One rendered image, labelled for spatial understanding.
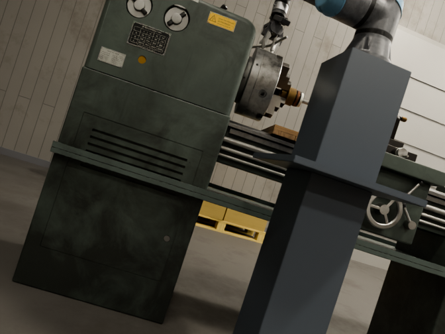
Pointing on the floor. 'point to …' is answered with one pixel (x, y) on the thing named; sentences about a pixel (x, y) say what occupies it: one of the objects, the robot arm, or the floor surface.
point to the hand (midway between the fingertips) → (269, 50)
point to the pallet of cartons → (226, 216)
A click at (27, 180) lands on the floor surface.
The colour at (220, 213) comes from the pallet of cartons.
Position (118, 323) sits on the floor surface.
